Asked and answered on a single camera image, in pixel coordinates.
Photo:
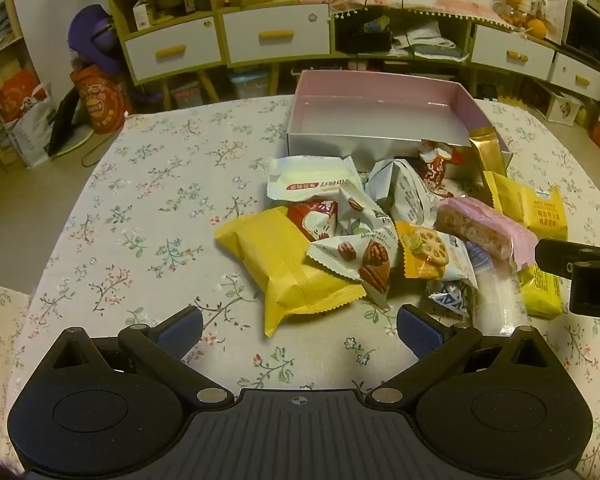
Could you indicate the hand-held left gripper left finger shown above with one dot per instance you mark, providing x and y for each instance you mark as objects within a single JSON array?
[{"x": 180, "y": 332}]

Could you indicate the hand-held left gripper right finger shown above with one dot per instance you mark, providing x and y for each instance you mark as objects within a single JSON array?
[{"x": 420, "y": 332}]

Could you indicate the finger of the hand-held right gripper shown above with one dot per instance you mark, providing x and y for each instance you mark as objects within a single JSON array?
[{"x": 555, "y": 257}]

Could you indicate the yellow packet with dark print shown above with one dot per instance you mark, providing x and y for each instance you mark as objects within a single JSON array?
[{"x": 530, "y": 210}]

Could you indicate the orange lotus root chip packet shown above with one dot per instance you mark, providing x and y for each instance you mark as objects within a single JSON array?
[{"x": 425, "y": 255}]

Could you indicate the pink rice bar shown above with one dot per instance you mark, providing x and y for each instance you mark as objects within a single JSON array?
[{"x": 480, "y": 230}]

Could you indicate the white pecan print packet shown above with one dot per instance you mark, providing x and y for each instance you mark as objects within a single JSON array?
[{"x": 370, "y": 255}]

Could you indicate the large plain yellow snack packet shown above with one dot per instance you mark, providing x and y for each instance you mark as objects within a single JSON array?
[{"x": 275, "y": 260}]

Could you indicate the red and white candy packet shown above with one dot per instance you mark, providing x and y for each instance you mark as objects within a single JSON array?
[
  {"x": 437, "y": 170},
  {"x": 312, "y": 217}
]

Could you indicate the pink cardboard box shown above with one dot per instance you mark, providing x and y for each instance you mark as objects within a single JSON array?
[{"x": 370, "y": 105}]

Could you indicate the small blue and white packet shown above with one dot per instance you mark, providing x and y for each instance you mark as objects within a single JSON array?
[{"x": 450, "y": 300}]

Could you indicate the floral tablecloth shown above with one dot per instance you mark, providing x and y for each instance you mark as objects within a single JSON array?
[{"x": 155, "y": 240}]

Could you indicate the gold stick packet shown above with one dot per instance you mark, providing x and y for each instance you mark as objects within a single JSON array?
[{"x": 490, "y": 152}]

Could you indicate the crumpled white snack packet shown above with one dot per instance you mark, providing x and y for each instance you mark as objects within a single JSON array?
[{"x": 405, "y": 190}]

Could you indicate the small white printed bag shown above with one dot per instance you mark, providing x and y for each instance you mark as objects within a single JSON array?
[{"x": 565, "y": 107}]

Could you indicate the white packet with red label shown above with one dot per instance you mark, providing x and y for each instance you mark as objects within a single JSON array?
[{"x": 305, "y": 175}]

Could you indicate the black microwave oven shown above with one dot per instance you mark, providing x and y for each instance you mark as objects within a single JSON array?
[{"x": 587, "y": 35}]

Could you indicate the black flat board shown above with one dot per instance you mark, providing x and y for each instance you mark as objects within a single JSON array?
[{"x": 67, "y": 122}]

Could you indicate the orange red gift bag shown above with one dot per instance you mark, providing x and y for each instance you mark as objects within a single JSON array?
[{"x": 100, "y": 100}]

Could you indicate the pile of papers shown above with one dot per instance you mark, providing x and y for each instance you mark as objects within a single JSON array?
[{"x": 430, "y": 42}]

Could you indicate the clear plastic storage bin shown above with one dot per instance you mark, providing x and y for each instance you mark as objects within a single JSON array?
[{"x": 249, "y": 84}]

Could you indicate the yellow-green wooden cabinet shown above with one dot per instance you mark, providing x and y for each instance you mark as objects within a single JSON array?
[{"x": 215, "y": 67}]

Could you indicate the red and white paper bag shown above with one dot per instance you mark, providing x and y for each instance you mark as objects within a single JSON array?
[{"x": 22, "y": 105}]

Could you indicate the black box on shelf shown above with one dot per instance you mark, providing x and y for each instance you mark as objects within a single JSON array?
[{"x": 365, "y": 39}]

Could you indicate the purple plush object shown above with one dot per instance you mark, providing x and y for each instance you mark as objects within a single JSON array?
[{"x": 92, "y": 35}]

